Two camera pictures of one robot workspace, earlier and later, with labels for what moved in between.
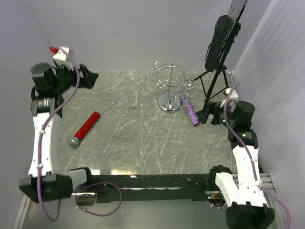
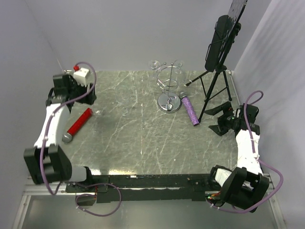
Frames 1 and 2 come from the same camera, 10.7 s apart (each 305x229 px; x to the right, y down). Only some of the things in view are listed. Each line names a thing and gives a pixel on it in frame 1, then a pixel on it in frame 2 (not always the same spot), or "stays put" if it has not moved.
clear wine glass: x=125 y=110 stays put
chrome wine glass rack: x=169 y=78 stays put
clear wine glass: x=178 y=63 stays put
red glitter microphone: x=74 y=141 -> x=79 y=122
